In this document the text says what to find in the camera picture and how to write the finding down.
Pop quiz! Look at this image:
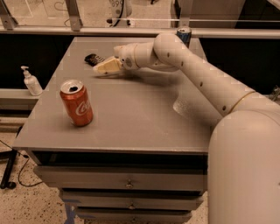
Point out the metal railing frame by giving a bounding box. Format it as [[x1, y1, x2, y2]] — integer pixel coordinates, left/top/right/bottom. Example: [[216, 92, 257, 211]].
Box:
[[0, 0, 280, 39]]

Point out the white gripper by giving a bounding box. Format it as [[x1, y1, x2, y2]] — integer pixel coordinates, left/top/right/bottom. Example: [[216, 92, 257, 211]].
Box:
[[93, 43, 139, 74]]

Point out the blue redbull can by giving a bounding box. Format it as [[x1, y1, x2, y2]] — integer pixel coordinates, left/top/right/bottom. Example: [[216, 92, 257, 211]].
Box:
[[176, 27, 192, 46]]

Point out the black rxbar chocolate wrapper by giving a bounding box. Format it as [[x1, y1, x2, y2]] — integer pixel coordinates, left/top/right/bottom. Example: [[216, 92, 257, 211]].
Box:
[[84, 53, 104, 67]]

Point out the black stand leg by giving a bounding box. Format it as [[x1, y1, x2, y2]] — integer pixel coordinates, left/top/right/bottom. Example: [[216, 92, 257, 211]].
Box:
[[0, 150, 17, 189]]

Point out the grey drawer cabinet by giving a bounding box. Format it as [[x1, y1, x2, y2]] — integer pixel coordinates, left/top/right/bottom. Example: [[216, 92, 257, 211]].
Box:
[[14, 38, 220, 224]]

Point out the white pump sanitizer bottle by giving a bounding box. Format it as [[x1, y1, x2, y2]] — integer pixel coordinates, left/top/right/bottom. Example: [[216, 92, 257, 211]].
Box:
[[21, 66, 43, 96]]

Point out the orange coca-cola can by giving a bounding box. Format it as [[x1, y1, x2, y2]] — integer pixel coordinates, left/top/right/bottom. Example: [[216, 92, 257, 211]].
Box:
[[59, 80, 94, 127]]

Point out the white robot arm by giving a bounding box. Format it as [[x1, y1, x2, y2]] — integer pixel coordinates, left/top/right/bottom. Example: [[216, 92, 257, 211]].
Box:
[[94, 33, 280, 224]]

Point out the black floor cable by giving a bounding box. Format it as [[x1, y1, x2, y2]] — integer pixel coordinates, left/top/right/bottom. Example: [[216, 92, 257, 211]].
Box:
[[0, 139, 44, 188]]

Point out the white numbered robot base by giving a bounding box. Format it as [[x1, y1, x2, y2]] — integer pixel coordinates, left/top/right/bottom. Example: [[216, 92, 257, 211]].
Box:
[[107, 0, 132, 27]]

